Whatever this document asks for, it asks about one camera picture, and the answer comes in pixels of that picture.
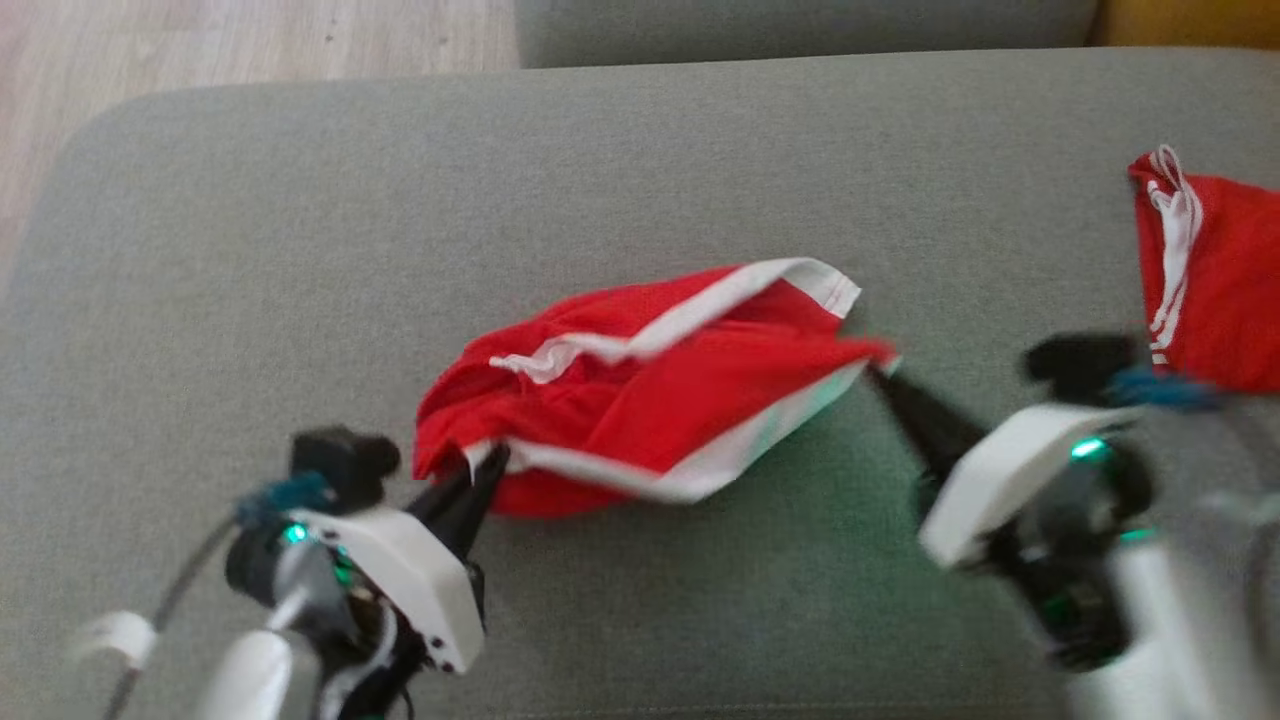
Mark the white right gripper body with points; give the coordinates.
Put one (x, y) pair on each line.
(1000, 480)

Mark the red basketball jersey white trim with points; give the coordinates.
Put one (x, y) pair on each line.
(1225, 290)

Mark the grey fabric sofa seat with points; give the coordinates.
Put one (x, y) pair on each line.
(400, 250)

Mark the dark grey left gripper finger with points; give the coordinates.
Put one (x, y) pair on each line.
(448, 503)
(483, 500)

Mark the grey fabric sofa backrest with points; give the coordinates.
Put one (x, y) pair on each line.
(800, 30)

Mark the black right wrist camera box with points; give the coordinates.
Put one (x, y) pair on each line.
(1080, 365)

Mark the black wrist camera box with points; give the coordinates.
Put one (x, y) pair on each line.
(1080, 365)
(340, 465)

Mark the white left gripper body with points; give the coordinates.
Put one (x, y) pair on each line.
(410, 580)

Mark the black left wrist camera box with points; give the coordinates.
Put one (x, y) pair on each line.
(340, 465)

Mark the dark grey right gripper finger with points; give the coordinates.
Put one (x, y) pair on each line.
(930, 425)

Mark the yellow-brown wooden panel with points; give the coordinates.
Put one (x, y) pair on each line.
(1190, 20)

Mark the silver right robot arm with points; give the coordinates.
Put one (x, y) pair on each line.
(1150, 620)

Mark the red shorts white stripes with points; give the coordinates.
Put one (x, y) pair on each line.
(650, 400)

